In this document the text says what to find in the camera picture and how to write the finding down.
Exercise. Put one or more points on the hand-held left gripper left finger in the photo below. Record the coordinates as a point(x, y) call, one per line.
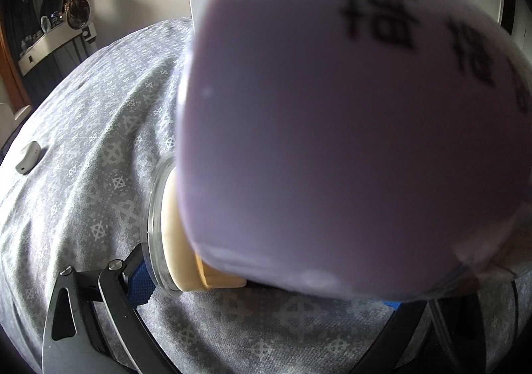
point(141, 283)

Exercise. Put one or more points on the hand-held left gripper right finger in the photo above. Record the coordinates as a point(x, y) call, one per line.
point(393, 306)

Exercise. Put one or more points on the purple printed cup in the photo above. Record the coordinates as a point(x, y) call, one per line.
point(311, 128)

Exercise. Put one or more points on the grey patterned bedsheet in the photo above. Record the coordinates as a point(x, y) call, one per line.
point(95, 149)

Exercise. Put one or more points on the white earbuds case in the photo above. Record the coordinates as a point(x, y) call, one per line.
point(28, 157)

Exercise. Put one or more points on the brown curtain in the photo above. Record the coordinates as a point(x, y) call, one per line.
point(14, 66)

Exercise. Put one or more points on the white curved shelf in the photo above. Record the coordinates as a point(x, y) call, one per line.
point(45, 47)

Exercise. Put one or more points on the small desk fan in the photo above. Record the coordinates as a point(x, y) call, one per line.
point(77, 10)

